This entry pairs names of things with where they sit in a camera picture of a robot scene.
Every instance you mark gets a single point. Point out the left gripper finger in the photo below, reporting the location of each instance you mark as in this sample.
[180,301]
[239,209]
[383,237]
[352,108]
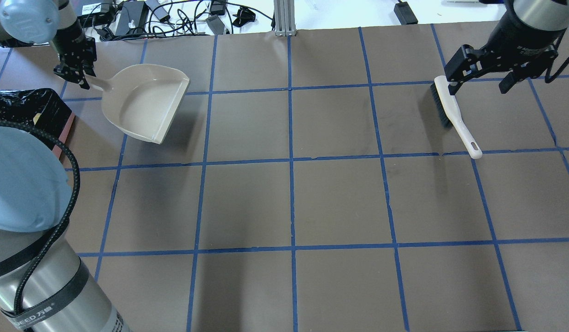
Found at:
[66,73]
[86,71]

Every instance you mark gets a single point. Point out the black power adapter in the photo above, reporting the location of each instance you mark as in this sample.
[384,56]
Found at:
[404,13]

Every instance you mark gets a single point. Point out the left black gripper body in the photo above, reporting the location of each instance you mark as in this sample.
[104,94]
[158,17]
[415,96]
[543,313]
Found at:
[70,41]

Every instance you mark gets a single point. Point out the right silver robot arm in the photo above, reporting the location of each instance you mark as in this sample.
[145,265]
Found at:
[523,44]

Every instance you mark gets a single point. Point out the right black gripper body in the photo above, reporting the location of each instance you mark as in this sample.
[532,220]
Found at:
[514,28]

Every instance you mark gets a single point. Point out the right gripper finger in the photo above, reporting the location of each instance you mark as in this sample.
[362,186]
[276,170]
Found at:
[512,78]
[461,68]

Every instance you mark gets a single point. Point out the black power brick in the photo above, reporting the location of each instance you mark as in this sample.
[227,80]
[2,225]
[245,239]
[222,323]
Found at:
[132,18]

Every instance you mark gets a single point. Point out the beige plastic dustpan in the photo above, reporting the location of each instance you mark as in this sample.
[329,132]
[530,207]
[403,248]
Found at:
[142,100]

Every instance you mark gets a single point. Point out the black lined trash bin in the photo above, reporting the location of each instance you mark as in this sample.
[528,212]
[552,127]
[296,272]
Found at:
[42,109]

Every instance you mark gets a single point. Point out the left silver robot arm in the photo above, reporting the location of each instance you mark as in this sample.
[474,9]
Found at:
[44,285]

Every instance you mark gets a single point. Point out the beige hand brush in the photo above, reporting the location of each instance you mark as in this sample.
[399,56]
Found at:
[451,117]

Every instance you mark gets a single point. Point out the aluminium frame post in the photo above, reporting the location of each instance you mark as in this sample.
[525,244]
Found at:
[284,18]

